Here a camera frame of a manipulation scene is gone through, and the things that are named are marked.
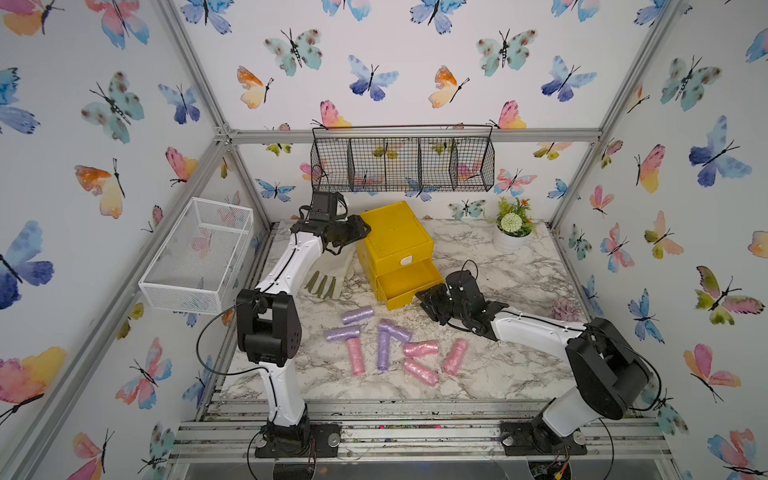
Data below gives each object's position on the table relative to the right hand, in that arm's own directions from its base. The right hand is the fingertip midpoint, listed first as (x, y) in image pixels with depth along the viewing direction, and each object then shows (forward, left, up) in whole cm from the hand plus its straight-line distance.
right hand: (416, 295), depth 85 cm
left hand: (+18, +15, +9) cm, 25 cm away
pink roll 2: (-11, -2, -11) cm, 15 cm away
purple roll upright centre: (-12, +9, -11) cm, 18 cm away
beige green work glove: (+14, +30, -12) cm, 35 cm away
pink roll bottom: (-19, -4, -10) cm, 22 cm away
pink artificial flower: (0, -43, -4) cm, 43 cm away
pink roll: (-12, +17, -12) cm, 24 cm away
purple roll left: (-9, +24, -10) cm, 27 cm away
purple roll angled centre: (-5, +6, -11) cm, 14 cm away
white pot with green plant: (+26, -31, +2) cm, 41 cm away
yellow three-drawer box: (+9, +6, +9) cm, 14 cm away
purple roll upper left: (-1, +18, -11) cm, 21 cm away
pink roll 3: (-12, -12, -12) cm, 21 cm away
